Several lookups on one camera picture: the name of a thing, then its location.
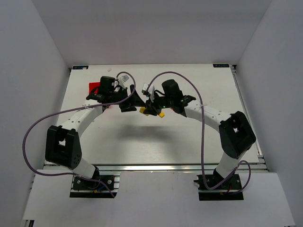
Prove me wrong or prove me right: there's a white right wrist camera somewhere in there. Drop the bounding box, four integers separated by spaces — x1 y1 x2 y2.
142 83 155 102

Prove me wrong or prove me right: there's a yellow cube block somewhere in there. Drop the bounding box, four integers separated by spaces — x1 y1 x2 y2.
159 112 165 118

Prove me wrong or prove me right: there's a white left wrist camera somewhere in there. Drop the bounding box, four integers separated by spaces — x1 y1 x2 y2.
115 74 130 89

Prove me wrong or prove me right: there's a red plastic bin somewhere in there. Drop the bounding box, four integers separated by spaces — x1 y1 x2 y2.
89 82 100 94

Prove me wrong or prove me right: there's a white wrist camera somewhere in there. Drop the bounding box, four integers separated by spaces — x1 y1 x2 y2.
115 74 130 89
142 83 155 102

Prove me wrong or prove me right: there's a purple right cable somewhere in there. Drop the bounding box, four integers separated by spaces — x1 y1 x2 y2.
143 71 251 195

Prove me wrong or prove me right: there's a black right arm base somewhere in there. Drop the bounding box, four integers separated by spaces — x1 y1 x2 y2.
193 174 244 201

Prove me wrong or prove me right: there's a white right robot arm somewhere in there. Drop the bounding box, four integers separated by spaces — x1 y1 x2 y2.
142 79 256 183

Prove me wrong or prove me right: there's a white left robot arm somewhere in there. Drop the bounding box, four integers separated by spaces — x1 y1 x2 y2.
45 72 144 181

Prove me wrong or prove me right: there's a yellow long block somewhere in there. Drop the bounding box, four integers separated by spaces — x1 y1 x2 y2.
139 107 149 116

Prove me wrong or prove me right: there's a blue right corner label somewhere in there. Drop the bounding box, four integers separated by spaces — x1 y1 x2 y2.
213 63 230 68

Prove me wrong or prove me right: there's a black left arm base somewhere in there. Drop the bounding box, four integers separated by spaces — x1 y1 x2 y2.
70 172 120 199

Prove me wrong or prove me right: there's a blue corner label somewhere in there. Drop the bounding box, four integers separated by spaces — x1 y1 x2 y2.
72 65 89 70
213 63 230 68

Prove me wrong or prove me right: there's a blue left corner label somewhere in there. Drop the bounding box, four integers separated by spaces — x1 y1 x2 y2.
72 65 89 70

